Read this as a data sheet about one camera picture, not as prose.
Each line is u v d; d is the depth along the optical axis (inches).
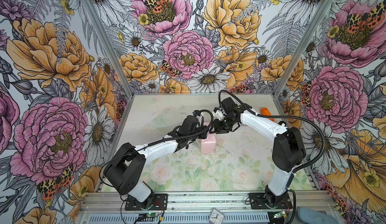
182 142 25.1
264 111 42.1
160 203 28.9
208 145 32.6
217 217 27.1
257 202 28.9
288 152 19.0
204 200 30.0
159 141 21.7
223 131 30.8
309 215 27.0
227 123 29.6
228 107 28.4
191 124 26.0
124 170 17.3
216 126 30.5
